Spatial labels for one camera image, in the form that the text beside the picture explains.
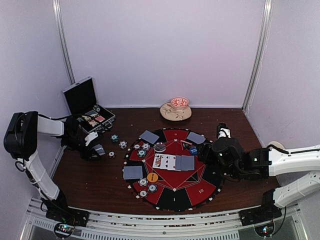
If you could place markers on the red patterned white bowl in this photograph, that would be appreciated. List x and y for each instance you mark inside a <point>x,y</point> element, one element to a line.
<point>179,103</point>

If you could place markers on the blue white chip seat two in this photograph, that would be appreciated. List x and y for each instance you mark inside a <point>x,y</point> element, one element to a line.
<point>143,182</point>

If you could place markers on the black hundred chip seat four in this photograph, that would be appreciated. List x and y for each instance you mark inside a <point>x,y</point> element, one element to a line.
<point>137,147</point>

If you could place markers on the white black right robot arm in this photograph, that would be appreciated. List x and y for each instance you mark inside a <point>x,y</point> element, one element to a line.
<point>260,163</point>

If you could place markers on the black red poker chip stack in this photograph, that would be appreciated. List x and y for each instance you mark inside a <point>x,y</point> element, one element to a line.
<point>112,154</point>

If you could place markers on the black hundred chip seat two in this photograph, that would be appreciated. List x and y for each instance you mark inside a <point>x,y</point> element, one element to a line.
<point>143,193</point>

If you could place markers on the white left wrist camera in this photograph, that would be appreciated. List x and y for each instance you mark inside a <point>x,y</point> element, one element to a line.
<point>90,137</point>

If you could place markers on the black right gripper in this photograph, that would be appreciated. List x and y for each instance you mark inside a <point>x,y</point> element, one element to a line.
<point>206,152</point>

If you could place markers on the dealt blue playing card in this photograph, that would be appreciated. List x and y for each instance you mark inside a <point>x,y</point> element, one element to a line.
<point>196,138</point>

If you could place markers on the green chip seat four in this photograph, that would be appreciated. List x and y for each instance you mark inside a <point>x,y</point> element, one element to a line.
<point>141,153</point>

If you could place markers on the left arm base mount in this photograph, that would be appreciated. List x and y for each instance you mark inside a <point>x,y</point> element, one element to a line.
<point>59,210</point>

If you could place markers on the blue small blind button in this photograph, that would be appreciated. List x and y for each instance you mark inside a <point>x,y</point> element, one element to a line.
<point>193,151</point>

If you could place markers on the face-up community card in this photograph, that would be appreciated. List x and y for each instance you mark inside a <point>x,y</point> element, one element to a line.
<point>171,165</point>
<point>165,158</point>

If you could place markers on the aluminium front rail frame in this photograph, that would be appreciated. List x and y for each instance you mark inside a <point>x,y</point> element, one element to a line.
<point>224,225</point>

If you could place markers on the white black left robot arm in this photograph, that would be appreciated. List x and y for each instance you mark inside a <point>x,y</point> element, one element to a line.
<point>21,142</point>

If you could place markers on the cream floral ceramic plate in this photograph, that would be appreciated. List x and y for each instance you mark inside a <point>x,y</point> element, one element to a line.
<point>171,113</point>

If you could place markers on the face-down card seat five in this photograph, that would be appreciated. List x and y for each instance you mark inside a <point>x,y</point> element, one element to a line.
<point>149,137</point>

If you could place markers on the blue playing card deck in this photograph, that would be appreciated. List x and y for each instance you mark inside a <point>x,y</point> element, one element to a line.
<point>99,149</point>

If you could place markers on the right aluminium corner post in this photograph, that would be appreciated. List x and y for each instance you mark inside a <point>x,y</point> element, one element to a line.
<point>261,46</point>

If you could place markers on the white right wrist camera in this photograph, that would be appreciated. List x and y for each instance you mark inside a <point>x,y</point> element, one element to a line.
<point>222,131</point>

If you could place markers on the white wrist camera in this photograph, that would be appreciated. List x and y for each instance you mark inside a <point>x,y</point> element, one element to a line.
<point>90,137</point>
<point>222,131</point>

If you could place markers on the orange big blind button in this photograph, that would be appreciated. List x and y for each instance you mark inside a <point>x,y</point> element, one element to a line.
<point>152,177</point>

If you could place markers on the left aluminium corner post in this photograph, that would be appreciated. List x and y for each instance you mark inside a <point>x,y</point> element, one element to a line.
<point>63,42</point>

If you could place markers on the round red black poker mat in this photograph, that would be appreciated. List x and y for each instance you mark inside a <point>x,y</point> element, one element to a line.
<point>177,191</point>

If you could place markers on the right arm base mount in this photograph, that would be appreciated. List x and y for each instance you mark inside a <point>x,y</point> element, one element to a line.
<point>266,212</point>

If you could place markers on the aluminium poker chip case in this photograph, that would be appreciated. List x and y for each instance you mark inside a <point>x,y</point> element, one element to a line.
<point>81,100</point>

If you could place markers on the white printed ceramic mug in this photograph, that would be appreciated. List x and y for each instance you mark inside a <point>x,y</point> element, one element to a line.
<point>274,144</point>

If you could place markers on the blue white poker chip stack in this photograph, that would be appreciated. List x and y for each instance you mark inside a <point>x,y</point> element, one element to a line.
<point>123,144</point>

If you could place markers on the face-down card seat three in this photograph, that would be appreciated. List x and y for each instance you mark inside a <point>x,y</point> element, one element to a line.
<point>132,172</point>

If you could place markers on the face-up king card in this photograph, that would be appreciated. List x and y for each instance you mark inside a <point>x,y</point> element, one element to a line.
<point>157,161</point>

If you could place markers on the face-down community card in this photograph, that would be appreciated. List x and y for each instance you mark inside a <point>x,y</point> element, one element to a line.
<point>187,163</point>
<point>178,162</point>

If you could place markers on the aluminium corner post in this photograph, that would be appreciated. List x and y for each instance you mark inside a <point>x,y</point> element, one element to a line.
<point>63,42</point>
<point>261,46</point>

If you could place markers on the green poker chip stack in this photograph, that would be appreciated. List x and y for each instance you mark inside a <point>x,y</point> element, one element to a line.
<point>114,138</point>

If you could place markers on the clear dealer button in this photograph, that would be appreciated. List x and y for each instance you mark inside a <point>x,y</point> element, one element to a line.
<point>159,147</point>

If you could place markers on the blue white chip seat four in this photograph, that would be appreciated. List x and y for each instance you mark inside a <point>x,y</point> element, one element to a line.
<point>146,146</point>

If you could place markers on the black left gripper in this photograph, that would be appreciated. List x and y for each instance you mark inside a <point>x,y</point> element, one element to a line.
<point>85,155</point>

